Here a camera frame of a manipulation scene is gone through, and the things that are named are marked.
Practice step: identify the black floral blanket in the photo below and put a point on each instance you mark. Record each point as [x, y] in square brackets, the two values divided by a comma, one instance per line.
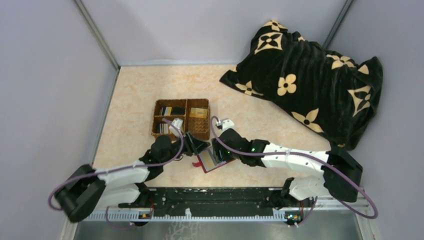
[322, 89]

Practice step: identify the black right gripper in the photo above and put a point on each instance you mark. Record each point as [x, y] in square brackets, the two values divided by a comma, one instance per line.
[218, 149]

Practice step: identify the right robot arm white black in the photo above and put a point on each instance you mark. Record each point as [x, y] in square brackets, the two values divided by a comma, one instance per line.
[329, 173]

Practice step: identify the red leather card holder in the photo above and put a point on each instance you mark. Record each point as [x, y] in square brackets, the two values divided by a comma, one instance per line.
[221, 161]

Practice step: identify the cards in compartment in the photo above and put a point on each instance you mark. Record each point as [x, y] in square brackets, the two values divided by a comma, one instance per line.
[172, 111]
[162, 128]

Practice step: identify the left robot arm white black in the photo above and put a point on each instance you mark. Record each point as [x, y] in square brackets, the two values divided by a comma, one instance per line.
[89, 189]

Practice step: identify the gold credit card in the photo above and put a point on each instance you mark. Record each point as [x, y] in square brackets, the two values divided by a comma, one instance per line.
[197, 112]
[207, 159]

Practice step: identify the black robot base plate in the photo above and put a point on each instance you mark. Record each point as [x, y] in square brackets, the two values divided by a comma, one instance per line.
[215, 202]

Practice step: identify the cards in lower compartment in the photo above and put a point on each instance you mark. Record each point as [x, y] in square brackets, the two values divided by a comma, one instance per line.
[162, 128]

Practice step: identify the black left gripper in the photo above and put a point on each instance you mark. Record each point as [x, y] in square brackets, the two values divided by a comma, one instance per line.
[191, 143]

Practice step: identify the aluminium frame rail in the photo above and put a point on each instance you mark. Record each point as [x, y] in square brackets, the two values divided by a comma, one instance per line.
[138, 215]

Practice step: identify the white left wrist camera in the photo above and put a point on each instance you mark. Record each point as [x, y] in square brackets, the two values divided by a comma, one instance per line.
[177, 126]

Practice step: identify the brown wicker basket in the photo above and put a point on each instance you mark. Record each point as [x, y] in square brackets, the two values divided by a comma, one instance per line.
[199, 127]

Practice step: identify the cards in upper compartment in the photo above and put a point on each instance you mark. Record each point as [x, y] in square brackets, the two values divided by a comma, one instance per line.
[172, 111]

